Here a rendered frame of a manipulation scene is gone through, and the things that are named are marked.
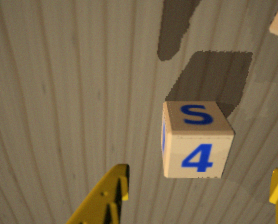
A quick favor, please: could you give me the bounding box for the tan block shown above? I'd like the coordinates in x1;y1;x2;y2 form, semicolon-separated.
161;101;236;178
269;12;278;35

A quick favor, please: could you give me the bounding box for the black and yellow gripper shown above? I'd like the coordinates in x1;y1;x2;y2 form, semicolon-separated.
66;164;278;224

